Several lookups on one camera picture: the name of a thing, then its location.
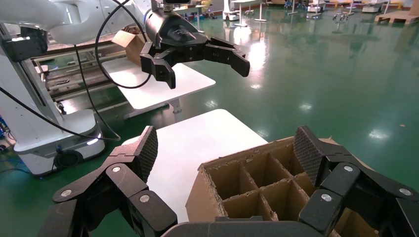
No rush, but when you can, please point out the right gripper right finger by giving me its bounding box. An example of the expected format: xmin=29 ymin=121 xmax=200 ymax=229
xmin=293 ymin=125 xmax=419 ymax=237

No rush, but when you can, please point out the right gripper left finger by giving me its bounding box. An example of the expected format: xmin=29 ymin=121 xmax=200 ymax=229
xmin=38 ymin=125 xmax=178 ymax=237

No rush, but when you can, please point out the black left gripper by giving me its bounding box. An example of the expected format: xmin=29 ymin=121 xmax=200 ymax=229
xmin=140 ymin=9 xmax=251 ymax=90

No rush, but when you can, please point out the small open cardboard box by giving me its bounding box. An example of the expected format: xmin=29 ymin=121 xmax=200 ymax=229
xmin=112 ymin=26 xmax=148 ymax=66

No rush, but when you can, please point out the cardboard box with dividers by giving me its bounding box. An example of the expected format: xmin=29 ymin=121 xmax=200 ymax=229
xmin=185 ymin=135 xmax=377 ymax=237

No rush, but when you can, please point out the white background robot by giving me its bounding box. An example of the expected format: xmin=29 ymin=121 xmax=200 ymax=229
xmin=222 ymin=0 xmax=240 ymax=21

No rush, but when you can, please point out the small white background table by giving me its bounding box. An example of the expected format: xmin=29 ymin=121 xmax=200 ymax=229
xmin=230 ymin=0 xmax=267 ymax=28

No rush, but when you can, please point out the white robot body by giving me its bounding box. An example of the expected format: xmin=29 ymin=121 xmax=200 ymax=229
xmin=0 ymin=28 xmax=106 ymax=177

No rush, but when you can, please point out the wooden pallet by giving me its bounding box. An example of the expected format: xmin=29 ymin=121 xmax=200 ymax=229
xmin=375 ymin=9 xmax=419 ymax=25

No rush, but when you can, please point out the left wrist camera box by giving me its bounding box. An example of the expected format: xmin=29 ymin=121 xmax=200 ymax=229
xmin=151 ymin=0 xmax=194 ymax=10

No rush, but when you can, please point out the black looped cable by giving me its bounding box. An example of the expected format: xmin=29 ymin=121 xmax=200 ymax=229
xmin=95 ymin=0 xmax=155 ymax=90

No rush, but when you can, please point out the long black cable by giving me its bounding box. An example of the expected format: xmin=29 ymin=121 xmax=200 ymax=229
xmin=0 ymin=44 xmax=123 ymax=142

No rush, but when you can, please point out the metal frame rack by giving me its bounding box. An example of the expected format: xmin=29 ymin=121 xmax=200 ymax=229
xmin=31 ymin=42 xmax=131 ymax=100

